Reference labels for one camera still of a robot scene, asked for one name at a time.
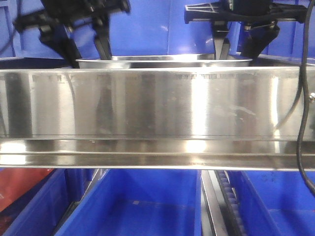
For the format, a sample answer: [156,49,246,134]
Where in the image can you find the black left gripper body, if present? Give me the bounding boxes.
[14,0,130,33]

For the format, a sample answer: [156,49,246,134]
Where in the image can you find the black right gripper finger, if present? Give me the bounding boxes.
[241,20,280,59]
[211,21,230,60]

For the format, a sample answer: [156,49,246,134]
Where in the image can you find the red snack bag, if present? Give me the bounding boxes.
[0,168,54,211]

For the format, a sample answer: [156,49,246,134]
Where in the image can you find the stainless steel shelf rail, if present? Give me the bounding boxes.
[0,66,303,171]

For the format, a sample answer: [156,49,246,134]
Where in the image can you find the blue upper right bin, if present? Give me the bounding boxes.
[235,0,315,59]

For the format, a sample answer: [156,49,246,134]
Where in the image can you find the steel bolt on rail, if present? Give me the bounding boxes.
[309,92,315,103]

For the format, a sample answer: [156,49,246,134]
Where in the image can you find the blue lower right bin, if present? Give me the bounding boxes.
[228,171,315,236]

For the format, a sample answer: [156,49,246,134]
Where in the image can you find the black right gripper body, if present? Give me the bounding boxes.
[184,0,307,24]

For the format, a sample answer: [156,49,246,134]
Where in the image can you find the large blue upper bin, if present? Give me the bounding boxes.
[7,0,243,61]

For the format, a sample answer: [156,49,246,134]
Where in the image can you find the silver metal tray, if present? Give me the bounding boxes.
[77,54,252,69]

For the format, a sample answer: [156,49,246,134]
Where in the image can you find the blue lower left bin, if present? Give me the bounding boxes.
[0,169,95,236]

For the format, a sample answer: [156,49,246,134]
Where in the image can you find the blue lower middle bin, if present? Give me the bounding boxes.
[57,169,201,236]

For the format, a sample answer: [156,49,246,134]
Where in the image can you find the roller track rail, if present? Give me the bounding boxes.
[201,170,247,236]

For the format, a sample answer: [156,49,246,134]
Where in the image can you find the blue upper left bin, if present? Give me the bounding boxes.
[0,0,16,58]

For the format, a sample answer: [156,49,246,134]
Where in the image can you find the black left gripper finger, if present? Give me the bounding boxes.
[39,25,81,68]
[92,16,112,60]

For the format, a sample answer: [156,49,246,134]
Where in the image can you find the black cable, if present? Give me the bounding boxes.
[296,0,315,195]

